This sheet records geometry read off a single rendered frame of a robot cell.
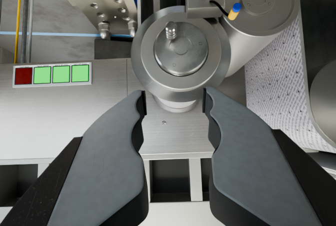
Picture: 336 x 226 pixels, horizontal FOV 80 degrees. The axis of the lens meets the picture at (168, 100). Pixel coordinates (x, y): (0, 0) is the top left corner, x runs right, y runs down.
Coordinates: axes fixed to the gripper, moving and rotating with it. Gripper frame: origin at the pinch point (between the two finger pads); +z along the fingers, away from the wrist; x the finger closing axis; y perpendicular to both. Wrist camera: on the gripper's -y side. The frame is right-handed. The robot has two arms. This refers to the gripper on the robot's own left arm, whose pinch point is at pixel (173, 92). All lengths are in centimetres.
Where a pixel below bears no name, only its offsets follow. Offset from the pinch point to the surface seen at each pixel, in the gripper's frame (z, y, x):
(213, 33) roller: 19.0, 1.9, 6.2
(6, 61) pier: 307, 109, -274
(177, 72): 14.6, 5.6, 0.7
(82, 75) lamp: 47, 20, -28
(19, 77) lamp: 47, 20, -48
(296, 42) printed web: 20.3, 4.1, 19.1
